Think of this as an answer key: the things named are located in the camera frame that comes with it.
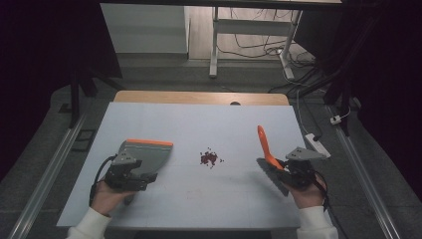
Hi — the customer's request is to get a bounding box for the pile of red beans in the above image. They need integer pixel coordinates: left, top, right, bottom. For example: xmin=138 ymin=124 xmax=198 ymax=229
xmin=199 ymin=146 xmax=225 ymax=169

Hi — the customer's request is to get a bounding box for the grey dustpan with orange edge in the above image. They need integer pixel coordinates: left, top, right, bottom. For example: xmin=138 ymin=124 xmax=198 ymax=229
xmin=117 ymin=138 xmax=174 ymax=187

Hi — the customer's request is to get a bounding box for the white power strip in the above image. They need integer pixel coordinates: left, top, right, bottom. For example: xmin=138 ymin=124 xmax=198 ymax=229
xmin=304 ymin=132 xmax=331 ymax=159

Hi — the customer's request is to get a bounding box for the black floor plate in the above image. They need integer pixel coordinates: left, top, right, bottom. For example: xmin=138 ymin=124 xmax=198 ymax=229
xmin=71 ymin=128 xmax=98 ymax=153

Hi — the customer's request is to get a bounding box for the white cabinet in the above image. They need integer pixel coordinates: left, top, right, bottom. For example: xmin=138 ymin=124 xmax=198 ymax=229
xmin=100 ymin=3 xmax=191 ymax=55

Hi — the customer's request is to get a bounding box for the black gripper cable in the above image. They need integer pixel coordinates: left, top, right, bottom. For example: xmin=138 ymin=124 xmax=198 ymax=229
xmin=88 ymin=154 xmax=117 ymax=207
xmin=313 ymin=170 xmax=350 ymax=239

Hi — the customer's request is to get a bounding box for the wooden table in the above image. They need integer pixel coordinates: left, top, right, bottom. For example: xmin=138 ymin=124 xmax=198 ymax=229
xmin=113 ymin=90 xmax=291 ymax=107

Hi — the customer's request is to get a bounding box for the bundle of floor cables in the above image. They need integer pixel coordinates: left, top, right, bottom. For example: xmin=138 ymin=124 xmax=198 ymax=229
xmin=217 ymin=8 xmax=329 ymax=95

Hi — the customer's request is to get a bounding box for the white board mat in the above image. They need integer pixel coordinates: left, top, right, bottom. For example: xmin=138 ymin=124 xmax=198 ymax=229
xmin=56 ymin=102 xmax=333 ymax=230

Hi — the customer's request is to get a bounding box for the orange-handled grey brush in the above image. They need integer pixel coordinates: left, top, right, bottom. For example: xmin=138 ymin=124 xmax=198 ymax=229
xmin=256 ymin=124 xmax=291 ymax=197

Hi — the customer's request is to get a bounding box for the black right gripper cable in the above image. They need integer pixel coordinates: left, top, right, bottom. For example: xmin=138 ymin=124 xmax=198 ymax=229
xmin=313 ymin=170 xmax=350 ymax=239

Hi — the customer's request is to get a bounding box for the black metal stand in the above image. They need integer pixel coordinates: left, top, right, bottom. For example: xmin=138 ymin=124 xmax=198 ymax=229
xmin=297 ymin=9 xmax=382 ymax=137
xmin=59 ymin=64 xmax=125 ymax=129

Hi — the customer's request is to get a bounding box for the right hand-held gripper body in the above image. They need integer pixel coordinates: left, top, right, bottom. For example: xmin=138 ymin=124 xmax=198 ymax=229
xmin=280 ymin=146 xmax=328 ymax=191

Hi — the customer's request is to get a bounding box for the person's left hand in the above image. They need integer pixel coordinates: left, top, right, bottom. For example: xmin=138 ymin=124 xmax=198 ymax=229
xmin=91 ymin=180 xmax=137 ymax=217

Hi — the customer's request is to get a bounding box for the white desk frame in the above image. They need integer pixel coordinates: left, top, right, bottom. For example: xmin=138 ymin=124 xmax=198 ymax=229
xmin=208 ymin=6 xmax=304 ymax=81

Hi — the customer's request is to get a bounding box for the person's right hand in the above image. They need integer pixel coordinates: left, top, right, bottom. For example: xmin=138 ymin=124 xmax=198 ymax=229
xmin=288 ymin=176 xmax=328 ymax=210

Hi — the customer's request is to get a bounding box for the aluminium floor rail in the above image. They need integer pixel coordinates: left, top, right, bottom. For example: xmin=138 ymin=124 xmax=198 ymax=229
xmin=8 ymin=111 xmax=89 ymax=239
xmin=326 ymin=105 xmax=401 ymax=239

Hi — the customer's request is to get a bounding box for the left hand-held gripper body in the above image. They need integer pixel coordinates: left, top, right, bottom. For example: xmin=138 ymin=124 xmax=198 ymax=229
xmin=104 ymin=149 xmax=150 ymax=193

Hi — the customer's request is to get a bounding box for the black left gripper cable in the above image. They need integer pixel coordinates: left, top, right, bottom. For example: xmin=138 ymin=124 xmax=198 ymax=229
xmin=88 ymin=154 xmax=117 ymax=207

